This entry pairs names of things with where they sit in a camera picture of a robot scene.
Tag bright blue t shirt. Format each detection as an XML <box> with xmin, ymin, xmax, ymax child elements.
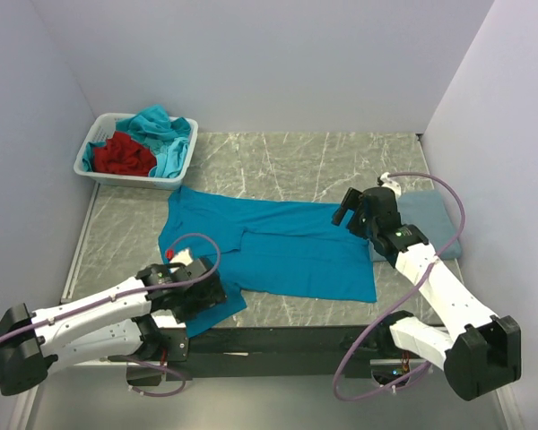
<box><xmin>158</xmin><ymin>186</ymin><xmax>377</xmax><ymax>337</ymax></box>

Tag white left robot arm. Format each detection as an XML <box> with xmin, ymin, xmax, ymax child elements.
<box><xmin>0</xmin><ymin>258</ymin><xmax>227</xmax><ymax>396</ymax></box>

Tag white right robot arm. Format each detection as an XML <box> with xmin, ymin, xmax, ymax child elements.
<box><xmin>332</xmin><ymin>185</ymin><xmax>522</xmax><ymax>400</ymax></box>

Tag folded grey-blue t shirt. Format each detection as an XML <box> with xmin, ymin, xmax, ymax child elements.
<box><xmin>389</xmin><ymin>190</ymin><xmax>456</xmax><ymax>251</ymax></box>

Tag light aqua t shirt in basket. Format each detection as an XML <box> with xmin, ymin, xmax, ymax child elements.
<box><xmin>148</xmin><ymin>137</ymin><xmax>189</xmax><ymax>179</ymax></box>

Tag black base crossbar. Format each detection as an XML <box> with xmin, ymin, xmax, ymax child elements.
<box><xmin>106</xmin><ymin>325</ymin><xmax>425</xmax><ymax>387</ymax></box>

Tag red t shirt in basket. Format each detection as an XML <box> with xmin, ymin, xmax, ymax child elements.
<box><xmin>91</xmin><ymin>132</ymin><xmax>157</xmax><ymax>176</ymax></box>

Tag teal t shirt in basket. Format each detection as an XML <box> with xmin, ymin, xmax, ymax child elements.
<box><xmin>82</xmin><ymin>105</ymin><xmax>191</xmax><ymax>172</ymax></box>

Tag white plastic laundry basket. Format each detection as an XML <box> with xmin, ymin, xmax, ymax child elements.
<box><xmin>74</xmin><ymin>113</ymin><xmax>199</xmax><ymax>191</ymax></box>

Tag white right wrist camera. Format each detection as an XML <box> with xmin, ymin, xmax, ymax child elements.
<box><xmin>377</xmin><ymin>172</ymin><xmax>402</xmax><ymax>199</ymax></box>

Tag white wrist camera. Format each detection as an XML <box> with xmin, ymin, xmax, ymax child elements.
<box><xmin>377</xmin><ymin>172</ymin><xmax>402</xmax><ymax>199</ymax></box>
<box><xmin>165</xmin><ymin>248</ymin><xmax>194</xmax><ymax>268</ymax></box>

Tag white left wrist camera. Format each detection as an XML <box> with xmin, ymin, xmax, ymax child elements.
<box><xmin>165</xmin><ymin>248</ymin><xmax>194</xmax><ymax>268</ymax></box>

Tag aluminium frame rail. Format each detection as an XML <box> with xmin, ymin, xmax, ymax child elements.
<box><xmin>6</xmin><ymin>184</ymin><xmax>100</xmax><ymax>429</ymax></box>

